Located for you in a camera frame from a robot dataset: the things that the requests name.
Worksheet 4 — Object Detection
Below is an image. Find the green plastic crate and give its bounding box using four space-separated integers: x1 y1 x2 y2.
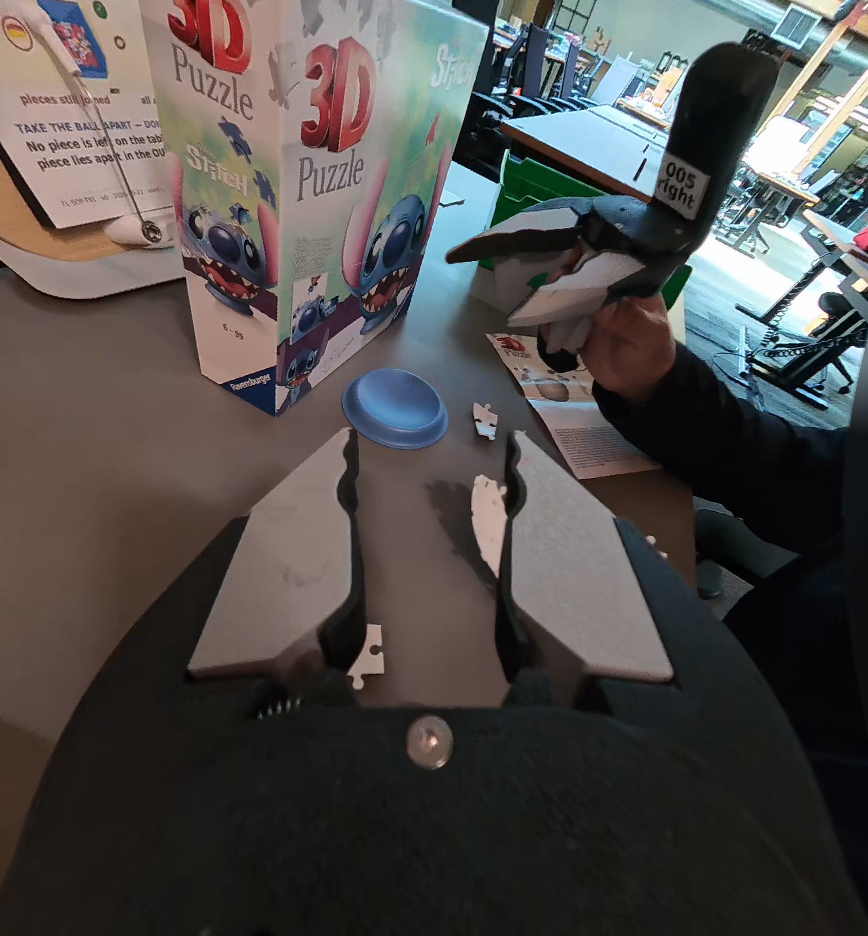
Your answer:
478 148 694 308

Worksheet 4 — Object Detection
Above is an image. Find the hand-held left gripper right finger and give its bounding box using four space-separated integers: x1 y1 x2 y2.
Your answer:
496 430 676 684

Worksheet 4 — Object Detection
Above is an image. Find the white instruction card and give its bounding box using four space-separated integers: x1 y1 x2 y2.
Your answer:
0 0 179 229

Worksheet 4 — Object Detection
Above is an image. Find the white printed instruction sheet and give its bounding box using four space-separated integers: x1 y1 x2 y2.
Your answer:
485 332 661 481

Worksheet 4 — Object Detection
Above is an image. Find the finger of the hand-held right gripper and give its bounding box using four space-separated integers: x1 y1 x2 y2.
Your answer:
444 208 588 266
505 251 614 329

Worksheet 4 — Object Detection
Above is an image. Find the person's right forearm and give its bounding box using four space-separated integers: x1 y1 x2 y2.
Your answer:
591 344 848 553

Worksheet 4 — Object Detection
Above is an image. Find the printed cardboard puzzle box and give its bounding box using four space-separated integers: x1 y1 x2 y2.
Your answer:
137 0 492 418

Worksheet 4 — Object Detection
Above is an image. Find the blue round plastic stand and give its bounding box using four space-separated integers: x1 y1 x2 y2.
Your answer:
342 368 449 449

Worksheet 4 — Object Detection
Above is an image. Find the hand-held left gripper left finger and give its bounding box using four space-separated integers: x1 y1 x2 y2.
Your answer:
185 428 369 677

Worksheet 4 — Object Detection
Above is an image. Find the black office chair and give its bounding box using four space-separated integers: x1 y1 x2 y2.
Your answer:
452 22 603 184

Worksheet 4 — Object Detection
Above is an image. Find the grey office chair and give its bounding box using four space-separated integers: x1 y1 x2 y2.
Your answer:
693 508 800 601

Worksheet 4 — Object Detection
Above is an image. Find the person's right hand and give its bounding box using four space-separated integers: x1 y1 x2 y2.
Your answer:
586 294 679 403

